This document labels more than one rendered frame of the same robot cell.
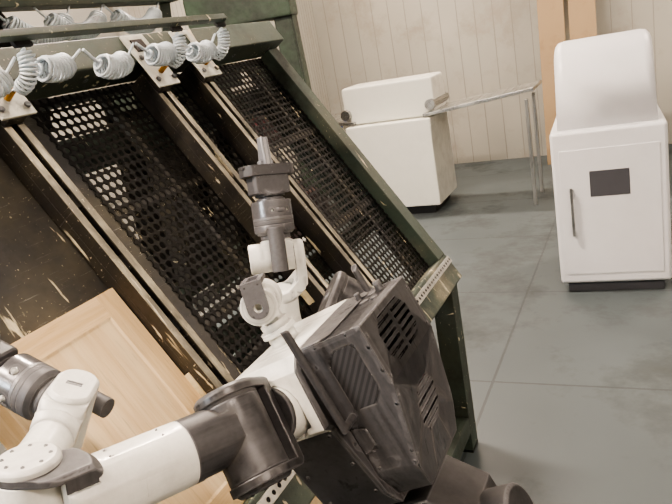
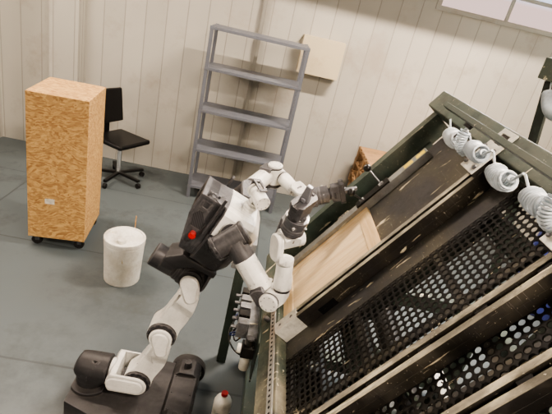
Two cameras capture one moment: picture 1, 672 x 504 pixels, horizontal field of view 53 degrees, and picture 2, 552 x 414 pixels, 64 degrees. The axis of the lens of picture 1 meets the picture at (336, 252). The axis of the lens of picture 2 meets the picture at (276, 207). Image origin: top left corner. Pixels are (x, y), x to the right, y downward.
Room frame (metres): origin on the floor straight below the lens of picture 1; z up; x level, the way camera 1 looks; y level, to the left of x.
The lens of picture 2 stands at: (2.60, -0.70, 2.18)
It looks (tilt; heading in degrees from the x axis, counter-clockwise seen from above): 25 degrees down; 148
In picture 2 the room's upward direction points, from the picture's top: 14 degrees clockwise
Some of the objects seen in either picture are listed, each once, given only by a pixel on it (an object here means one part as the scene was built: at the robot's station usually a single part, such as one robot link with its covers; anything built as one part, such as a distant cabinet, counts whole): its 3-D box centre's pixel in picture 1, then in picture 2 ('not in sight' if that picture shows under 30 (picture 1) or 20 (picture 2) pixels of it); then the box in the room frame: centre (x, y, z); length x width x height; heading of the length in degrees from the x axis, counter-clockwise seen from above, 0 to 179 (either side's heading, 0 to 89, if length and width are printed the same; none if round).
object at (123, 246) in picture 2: not in sight; (124, 250); (-0.34, -0.10, 0.24); 0.32 x 0.30 x 0.47; 153
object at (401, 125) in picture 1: (401, 145); not in sight; (7.04, -0.88, 0.67); 2.86 x 0.71 x 1.35; 63
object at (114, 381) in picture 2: not in sight; (131, 372); (0.88, -0.26, 0.28); 0.21 x 0.20 x 0.13; 62
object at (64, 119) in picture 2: not in sight; (66, 166); (-1.02, -0.45, 0.63); 0.50 x 0.42 x 1.25; 160
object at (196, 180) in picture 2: not in sight; (245, 122); (-1.67, 1.32, 0.91); 0.98 x 0.40 x 1.81; 63
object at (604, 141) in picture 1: (608, 159); not in sight; (4.27, -1.86, 0.78); 0.86 x 0.70 x 1.56; 153
